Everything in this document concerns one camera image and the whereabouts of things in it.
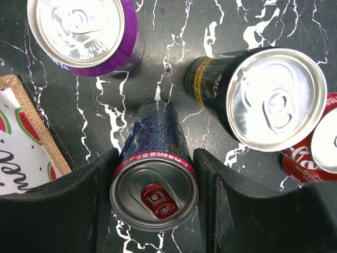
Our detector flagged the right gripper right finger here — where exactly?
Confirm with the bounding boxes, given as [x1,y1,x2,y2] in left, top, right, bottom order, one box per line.
[193,148,336,252]

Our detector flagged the blue energy drink can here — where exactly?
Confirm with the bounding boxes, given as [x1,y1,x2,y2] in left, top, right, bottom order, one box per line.
[110,100,199,231]

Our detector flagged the black drink can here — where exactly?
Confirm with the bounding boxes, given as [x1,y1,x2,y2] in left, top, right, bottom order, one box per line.
[184,47,328,152]

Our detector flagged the purple drink can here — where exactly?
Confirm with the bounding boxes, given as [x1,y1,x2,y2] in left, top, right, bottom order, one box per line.
[27,0,145,77]

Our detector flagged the red Coke can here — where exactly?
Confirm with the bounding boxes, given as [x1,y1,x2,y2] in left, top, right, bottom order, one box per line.
[281,92,336,185]

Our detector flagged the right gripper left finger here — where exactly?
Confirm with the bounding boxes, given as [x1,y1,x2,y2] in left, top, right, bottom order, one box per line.
[1,148,119,252]

